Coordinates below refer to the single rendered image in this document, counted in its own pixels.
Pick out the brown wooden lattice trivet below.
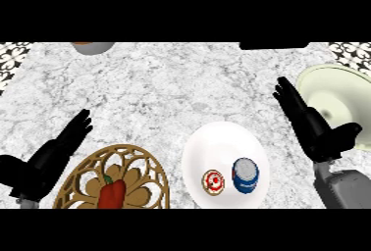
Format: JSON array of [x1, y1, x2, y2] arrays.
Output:
[[52, 143, 172, 210]]

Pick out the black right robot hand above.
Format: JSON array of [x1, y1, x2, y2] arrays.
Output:
[[271, 75, 364, 164]]

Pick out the grey bowl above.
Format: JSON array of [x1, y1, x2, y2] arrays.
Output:
[[71, 41, 116, 56]]

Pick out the white oval plate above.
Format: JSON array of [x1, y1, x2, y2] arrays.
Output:
[[182, 121, 271, 210]]

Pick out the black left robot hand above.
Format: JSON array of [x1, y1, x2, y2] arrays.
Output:
[[0, 108, 95, 203]]

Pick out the pale green bowl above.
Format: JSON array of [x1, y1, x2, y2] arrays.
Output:
[[294, 63, 371, 152]]

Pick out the blue can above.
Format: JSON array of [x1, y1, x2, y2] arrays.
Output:
[[231, 157, 260, 195]]

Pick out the red bell pepper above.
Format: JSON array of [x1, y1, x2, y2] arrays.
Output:
[[96, 175, 127, 210]]

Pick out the black appliance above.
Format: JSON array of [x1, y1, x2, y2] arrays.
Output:
[[238, 41, 311, 51]]

